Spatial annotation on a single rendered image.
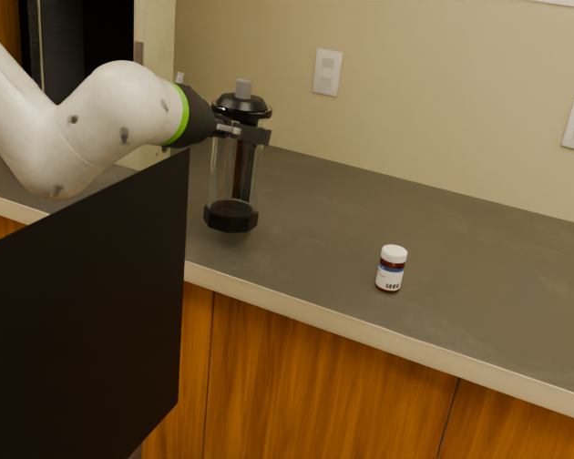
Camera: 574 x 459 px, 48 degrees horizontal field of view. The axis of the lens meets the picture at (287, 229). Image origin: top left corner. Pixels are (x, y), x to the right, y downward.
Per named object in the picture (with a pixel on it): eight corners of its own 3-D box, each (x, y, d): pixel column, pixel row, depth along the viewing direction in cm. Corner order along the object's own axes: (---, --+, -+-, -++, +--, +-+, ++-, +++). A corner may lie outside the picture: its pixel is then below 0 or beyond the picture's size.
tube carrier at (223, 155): (220, 201, 128) (230, 95, 120) (268, 216, 125) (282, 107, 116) (190, 217, 119) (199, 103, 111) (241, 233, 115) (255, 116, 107)
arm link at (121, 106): (152, 111, 75) (109, 33, 76) (76, 168, 79) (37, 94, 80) (208, 124, 88) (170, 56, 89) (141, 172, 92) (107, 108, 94)
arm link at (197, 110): (125, 143, 93) (179, 158, 90) (141, 62, 91) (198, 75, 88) (148, 147, 98) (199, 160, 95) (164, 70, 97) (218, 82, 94)
